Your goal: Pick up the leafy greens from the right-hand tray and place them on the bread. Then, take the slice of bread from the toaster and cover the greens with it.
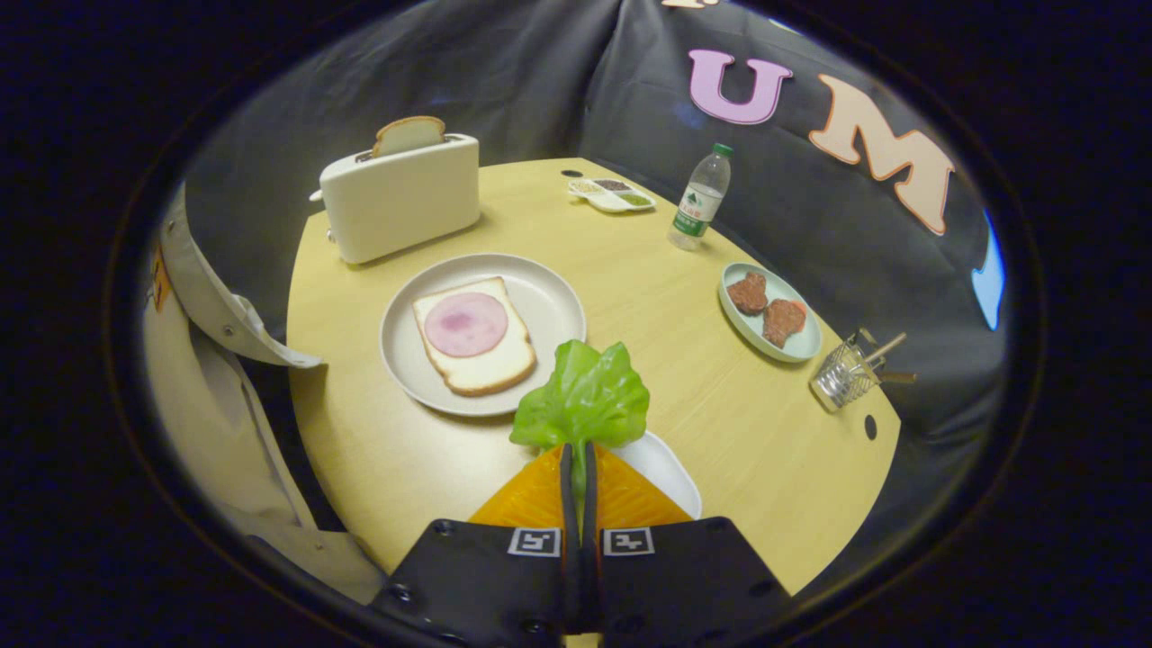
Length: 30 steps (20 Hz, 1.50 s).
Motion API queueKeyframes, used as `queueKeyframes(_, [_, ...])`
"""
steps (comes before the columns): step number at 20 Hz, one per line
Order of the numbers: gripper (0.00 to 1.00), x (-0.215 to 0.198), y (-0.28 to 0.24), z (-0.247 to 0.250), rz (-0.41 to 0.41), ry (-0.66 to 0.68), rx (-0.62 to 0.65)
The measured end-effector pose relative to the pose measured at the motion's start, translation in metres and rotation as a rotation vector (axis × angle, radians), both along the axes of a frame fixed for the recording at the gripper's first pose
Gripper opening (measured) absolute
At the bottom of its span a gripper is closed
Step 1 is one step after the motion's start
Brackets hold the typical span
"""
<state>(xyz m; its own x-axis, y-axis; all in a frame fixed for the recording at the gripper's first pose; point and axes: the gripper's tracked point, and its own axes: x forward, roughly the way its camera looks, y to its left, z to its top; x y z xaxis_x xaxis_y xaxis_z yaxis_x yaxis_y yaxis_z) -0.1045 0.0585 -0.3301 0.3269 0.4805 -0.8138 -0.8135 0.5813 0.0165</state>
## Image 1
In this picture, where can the brown crust toast slice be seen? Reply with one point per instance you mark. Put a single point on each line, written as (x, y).
(409, 135)

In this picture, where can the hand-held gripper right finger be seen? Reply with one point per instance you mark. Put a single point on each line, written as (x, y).
(684, 585)

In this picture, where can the pink ham slice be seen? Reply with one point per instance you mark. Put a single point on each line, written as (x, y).
(466, 324)

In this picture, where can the wooden stick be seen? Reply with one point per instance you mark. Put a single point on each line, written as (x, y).
(900, 378)
(891, 345)

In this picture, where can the small white plate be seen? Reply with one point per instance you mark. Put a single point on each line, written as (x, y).
(661, 468)

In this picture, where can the pale green oval plate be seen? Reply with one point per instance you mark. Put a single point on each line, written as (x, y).
(796, 346)

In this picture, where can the white bread slice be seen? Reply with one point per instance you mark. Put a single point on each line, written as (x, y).
(486, 369)

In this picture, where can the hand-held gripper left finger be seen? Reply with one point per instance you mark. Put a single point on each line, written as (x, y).
(486, 585)

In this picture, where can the large round beige plate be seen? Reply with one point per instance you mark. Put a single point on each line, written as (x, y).
(549, 297)

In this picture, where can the green lettuce leaf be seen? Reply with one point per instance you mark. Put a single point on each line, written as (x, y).
(585, 396)

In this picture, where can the white divided seasoning tray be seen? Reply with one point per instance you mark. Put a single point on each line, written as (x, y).
(612, 200)

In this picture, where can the white toaster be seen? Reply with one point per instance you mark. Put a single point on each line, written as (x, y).
(405, 198)

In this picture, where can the clear plastic water bottle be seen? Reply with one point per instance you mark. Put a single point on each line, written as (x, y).
(697, 207)

